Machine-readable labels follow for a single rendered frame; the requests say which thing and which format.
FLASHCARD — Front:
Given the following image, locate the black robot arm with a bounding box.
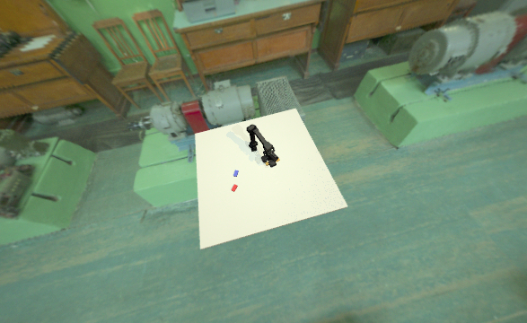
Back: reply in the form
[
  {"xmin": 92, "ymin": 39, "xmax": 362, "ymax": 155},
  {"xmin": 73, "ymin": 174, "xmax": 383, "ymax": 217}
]
[{"xmin": 246, "ymin": 124, "xmax": 278, "ymax": 163}]

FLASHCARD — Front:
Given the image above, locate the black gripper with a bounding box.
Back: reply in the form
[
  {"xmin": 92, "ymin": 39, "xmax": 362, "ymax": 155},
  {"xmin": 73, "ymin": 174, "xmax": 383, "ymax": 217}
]
[{"xmin": 263, "ymin": 151, "xmax": 277, "ymax": 167}]

